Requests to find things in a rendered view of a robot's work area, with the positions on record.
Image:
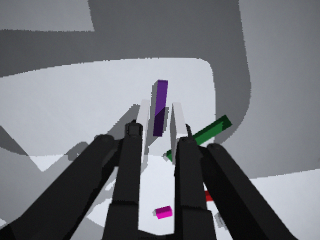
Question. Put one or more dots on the purple rod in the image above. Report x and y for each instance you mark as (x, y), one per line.
(160, 107)

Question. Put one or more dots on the green rod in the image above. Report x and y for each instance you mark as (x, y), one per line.
(208, 132)

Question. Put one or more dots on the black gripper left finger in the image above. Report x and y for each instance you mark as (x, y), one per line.
(59, 210)

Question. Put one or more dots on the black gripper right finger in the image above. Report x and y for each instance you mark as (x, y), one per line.
(245, 212)

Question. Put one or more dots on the magenta rod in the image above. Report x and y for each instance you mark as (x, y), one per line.
(164, 212)

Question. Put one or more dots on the dark red rod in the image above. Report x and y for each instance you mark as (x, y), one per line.
(208, 197)

